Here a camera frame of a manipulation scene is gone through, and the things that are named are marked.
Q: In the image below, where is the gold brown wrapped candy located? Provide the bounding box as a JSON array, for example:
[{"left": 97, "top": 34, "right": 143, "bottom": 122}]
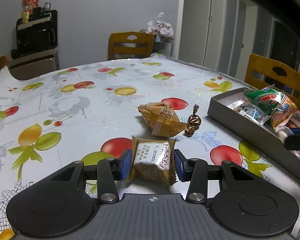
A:
[{"left": 184, "top": 104, "right": 202, "bottom": 137}]

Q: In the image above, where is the brown pastry packet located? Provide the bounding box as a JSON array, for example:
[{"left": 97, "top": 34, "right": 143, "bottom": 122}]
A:
[
  {"left": 126, "top": 135, "right": 178, "bottom": 186},
  {"left": 138, "top": 102, "right": 187, "bottom": 138}
]

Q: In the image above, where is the red snack bag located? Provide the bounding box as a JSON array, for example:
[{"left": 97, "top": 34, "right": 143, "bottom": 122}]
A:
[{"left": 22, "top": 0, "right": 40, "bottom": 11}]

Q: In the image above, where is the grey wardrobe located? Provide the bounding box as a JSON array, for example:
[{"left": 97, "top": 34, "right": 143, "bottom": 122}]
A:
[{"left": 178, "top": 0, "right": 300, "bottom": 80}]

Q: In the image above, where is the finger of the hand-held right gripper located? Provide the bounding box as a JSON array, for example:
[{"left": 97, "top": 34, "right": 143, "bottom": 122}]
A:
[{"left": 284, "top": 127, "right": 300, "bottom": 152}]

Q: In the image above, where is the fruit print tablecloth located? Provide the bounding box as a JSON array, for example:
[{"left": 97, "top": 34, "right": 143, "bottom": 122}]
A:
[{"left": 0, "top": 53, "right": 300, "bottom": 240}]

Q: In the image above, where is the grey shallow box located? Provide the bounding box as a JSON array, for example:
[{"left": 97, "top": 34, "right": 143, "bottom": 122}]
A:
[{"left": 207, "top": 87, "right": 300, "bottom": 175}]

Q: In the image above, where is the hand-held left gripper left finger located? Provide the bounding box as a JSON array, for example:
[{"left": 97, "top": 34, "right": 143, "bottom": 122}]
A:
[{"left": 51, "top": 149, "right": 132, "bottom": 203}]

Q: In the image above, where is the black tea bar machine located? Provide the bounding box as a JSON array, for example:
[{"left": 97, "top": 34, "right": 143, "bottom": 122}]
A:
[{"left": 10, "top": 9, "right": 59, "bottom": 59}]

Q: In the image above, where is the green shrimp cracker bag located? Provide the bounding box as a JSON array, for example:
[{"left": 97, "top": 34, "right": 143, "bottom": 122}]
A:
[{"left": 243, "top": 84, "right": 298, "bottom": 133}]

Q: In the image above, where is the metal storage rack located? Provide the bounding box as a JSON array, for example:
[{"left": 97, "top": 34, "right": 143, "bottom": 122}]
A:
[{"left": 152, "top": 35, "right": 175, "bottom": 58}]

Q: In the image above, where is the clear wrapped snack packet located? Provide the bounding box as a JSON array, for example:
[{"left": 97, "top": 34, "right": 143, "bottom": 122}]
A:
[{"left": 227, "top": 99, "right": 270, "bottom": 124}]

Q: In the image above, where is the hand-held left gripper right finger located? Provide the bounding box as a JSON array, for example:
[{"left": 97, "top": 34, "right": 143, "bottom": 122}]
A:
[{"left": 174, "top": 149, "right": 253, "bottom": 203}]

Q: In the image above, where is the white plastic bag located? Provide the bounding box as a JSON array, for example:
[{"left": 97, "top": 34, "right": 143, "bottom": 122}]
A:
[{"left": 147, "top": 12, "right": 175, "bottom": 40}]

